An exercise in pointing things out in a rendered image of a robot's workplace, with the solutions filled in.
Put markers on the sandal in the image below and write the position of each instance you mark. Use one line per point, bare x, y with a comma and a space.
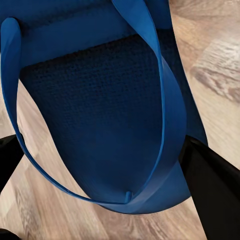
109, 82

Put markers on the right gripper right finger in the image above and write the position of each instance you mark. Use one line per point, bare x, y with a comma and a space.
214, 184

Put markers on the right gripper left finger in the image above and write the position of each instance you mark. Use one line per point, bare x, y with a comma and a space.
11, 154

